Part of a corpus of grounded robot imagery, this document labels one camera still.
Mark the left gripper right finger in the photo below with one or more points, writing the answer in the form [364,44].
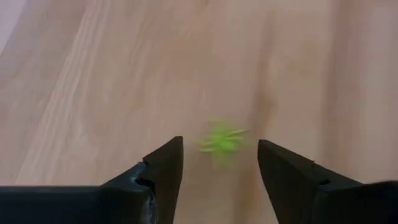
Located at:
[286,186]

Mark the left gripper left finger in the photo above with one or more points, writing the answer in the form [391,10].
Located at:
[164,180]

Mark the green plastic spider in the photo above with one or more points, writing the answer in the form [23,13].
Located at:
[222,143]

